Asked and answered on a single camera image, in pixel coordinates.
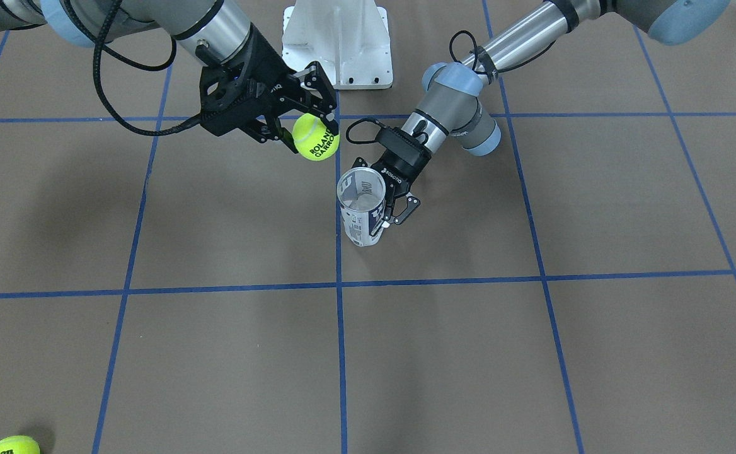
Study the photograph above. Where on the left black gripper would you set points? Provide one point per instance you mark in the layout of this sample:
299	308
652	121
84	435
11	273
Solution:
402	171

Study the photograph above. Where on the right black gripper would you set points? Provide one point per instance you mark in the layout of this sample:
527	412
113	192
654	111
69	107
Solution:
269	71

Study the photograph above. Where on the clear tennis ball can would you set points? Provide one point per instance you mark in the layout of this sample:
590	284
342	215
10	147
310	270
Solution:
361	194

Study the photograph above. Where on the tennis ball Roland Garros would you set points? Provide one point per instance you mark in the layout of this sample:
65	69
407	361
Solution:
312	139

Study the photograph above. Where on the tennis ball Wilson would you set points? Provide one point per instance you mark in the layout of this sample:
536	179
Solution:
19	445

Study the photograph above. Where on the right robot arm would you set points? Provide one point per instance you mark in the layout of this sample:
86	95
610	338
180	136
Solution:
220	25

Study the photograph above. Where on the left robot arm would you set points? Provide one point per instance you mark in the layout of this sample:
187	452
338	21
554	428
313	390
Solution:
451	105

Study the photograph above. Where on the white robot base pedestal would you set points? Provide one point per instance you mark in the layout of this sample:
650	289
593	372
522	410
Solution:
350	39

